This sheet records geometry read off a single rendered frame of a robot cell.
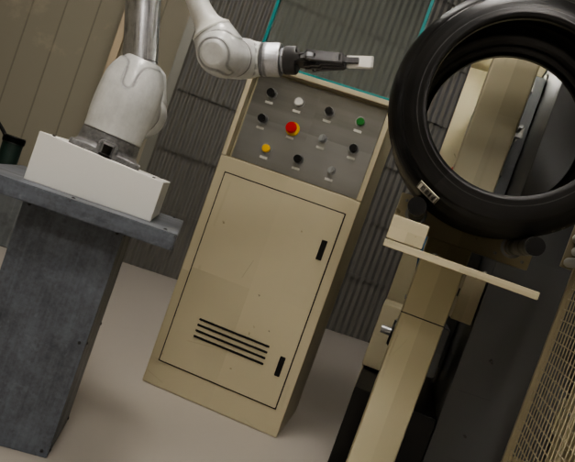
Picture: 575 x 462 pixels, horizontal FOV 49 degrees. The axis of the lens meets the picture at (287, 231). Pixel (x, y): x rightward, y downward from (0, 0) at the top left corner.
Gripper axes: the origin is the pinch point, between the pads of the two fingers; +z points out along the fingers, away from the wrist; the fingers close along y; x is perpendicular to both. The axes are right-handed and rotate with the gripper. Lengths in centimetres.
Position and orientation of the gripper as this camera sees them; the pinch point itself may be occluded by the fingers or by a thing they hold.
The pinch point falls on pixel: (359, 61)
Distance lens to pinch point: 171.9
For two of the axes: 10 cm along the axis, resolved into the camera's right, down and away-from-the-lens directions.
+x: -0.8, 10.0, -0.2
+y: 1.9, 0.3, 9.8
